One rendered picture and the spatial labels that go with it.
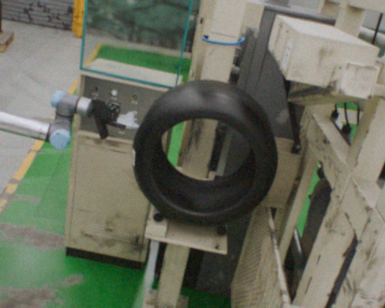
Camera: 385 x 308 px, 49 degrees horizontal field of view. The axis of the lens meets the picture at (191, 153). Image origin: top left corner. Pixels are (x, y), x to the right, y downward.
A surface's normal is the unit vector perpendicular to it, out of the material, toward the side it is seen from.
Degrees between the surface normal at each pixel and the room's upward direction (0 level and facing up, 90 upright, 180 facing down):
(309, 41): 90
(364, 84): 72
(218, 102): 42
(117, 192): 91
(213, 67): 90
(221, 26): 90
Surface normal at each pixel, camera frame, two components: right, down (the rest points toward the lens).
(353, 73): -0.01, 0.09
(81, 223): -0.07, 0.39
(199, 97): -0.10, -0.42
